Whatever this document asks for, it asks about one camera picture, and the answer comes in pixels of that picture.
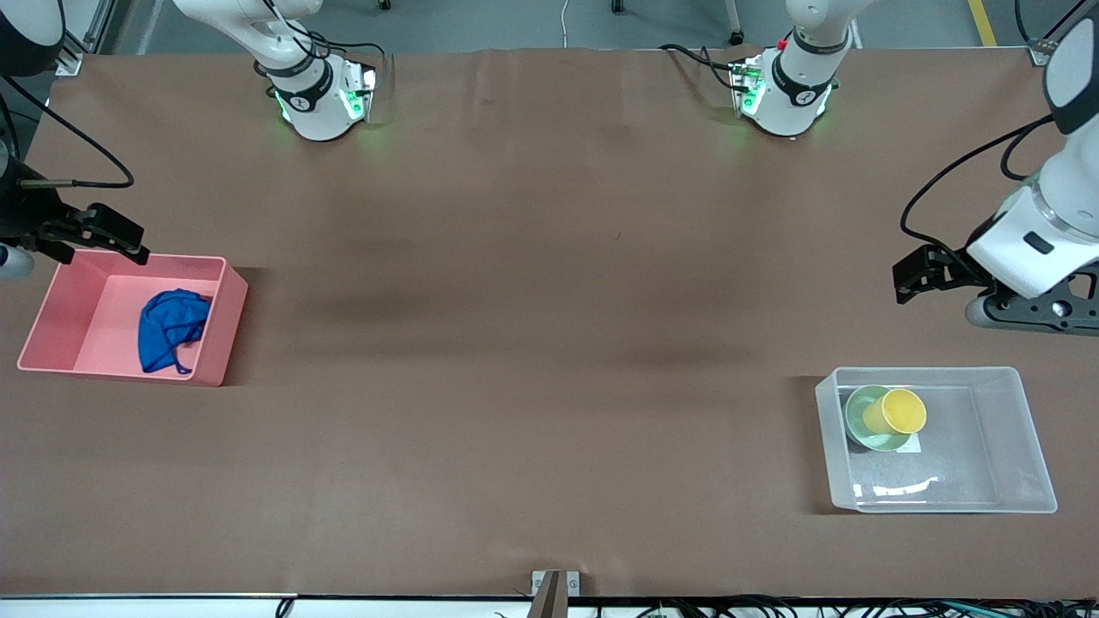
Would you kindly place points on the chair leg with caster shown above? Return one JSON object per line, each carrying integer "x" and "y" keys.
{"x": 737, "y": 36}

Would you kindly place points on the yellow cup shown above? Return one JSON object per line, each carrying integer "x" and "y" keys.
{"x": 901, "y": 410}

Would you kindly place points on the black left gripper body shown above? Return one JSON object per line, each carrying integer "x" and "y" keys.
{"x": 953, "y": 267}

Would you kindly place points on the aluminium frame post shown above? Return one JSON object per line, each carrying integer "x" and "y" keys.
{"x": 86, "y": 34}

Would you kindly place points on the blue cloth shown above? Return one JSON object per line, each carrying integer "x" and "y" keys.
{"x": 163, "y": 326}

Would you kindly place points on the mint green bowl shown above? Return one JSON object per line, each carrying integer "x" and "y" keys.
{"x": 859, "y": 429}

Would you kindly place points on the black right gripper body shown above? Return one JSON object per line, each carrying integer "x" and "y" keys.
{"x": 24, "y": 215}

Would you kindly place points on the brown table cover sheet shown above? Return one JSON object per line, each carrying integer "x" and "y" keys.
{"x": 549, "y": 257}

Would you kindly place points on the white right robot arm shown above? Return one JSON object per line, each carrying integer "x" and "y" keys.
{"x": 309, "y": 112}

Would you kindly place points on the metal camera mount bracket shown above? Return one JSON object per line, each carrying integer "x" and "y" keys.
{"x": 554, "y": 592}

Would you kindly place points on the pink plastic bin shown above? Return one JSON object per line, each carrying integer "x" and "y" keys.
{"x": 60, "y": 326}

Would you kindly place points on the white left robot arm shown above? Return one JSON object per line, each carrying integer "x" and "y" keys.
{"x": 1056, "y": 215}

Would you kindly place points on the clear plastic box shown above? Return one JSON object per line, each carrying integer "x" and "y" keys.
{"x": 987, "y": 455}

